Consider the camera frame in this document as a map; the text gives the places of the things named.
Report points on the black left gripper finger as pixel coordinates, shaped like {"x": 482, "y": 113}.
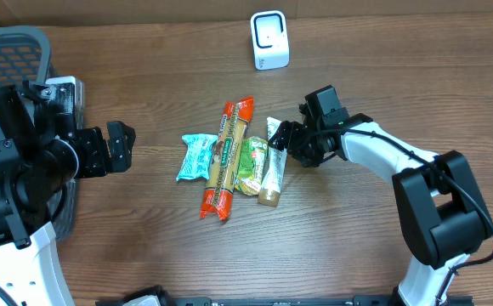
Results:
{"x": 119, "y": 132}
{"x": 120, "y": 155}

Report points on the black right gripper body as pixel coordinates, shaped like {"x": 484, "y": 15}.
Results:
{"x": 309, "y": 146}

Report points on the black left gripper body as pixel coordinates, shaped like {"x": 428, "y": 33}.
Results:
{"x": 92, "y": 153}

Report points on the green snack packet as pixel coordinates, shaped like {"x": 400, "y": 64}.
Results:
{"x": 251, "y": 166}

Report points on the orange spaghetti packet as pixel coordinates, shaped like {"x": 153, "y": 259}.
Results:
{"x": 219, "y": 191}

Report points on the white tube with gold cap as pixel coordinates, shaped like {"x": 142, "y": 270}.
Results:
{"x": 271, "y": 187}

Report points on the mint green wipes packet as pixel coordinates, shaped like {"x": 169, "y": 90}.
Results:
{"x": 196, "y": 162}

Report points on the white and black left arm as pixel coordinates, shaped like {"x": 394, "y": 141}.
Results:
{"x": 41, "y": 151}

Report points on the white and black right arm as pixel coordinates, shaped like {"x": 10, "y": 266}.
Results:
{"x": 442, "y": 214}

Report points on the white barcode scanner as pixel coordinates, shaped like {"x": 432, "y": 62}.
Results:
{"x": 269, "y": 40}

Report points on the grey plastic shopping basket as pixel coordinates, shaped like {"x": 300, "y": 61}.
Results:
{"x": 25, "y": 54}

